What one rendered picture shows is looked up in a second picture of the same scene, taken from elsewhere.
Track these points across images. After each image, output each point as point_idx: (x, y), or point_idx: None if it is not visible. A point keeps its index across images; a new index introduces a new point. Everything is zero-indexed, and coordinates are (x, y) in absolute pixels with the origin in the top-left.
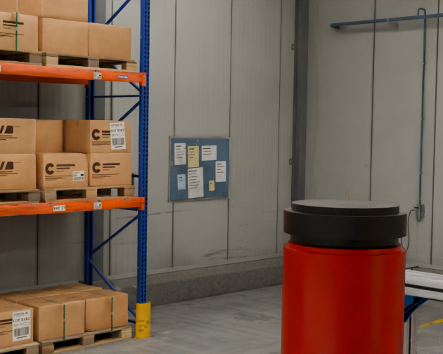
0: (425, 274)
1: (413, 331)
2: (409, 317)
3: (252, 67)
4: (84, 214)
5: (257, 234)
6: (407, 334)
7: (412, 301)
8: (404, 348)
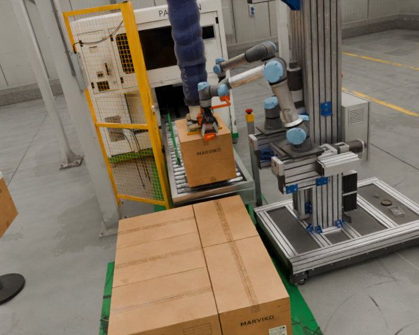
0: None
1: (304, 16)
2: (295, 8)
3: None
4: None
5: None
6: (302, 16)
7: (280, 0)
8: (301, 22)
